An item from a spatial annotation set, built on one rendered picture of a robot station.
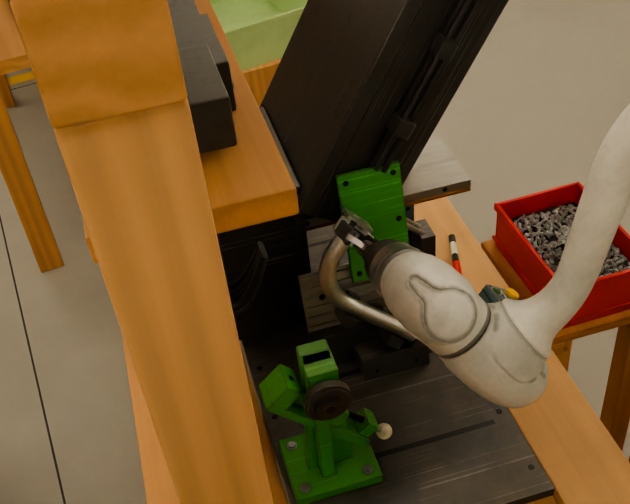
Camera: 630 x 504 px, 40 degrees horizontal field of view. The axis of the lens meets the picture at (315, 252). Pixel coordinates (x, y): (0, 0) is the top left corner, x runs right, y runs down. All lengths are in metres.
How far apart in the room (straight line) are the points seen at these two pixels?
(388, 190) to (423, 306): 0.45
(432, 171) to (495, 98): 2.46
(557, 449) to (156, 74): 1.14
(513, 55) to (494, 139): 0.77
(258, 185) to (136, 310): 0.38
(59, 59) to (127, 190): 0.11
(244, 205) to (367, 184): 0.53
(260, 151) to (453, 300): 0.31
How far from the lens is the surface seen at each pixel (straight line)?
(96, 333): 3.17
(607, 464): 1.55
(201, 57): 1.12
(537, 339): 1.22
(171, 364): 0.73
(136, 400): 1.17
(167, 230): 0.64
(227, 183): 1.03
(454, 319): 1.11
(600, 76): 4.39
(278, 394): 1.31
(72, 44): 0.55
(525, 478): 1.51
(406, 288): 1.13
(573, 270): 1.20
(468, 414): 1.58
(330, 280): 1.51
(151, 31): 0.55
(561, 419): 1.59
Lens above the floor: 2.13
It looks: 40 degrees down
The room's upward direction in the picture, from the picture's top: 7 degrees counter-clockwise
